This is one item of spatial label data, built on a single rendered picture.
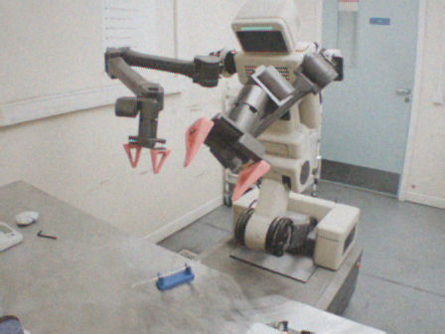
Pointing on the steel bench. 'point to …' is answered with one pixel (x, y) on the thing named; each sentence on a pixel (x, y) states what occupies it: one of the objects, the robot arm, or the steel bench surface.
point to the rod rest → (175, 278)
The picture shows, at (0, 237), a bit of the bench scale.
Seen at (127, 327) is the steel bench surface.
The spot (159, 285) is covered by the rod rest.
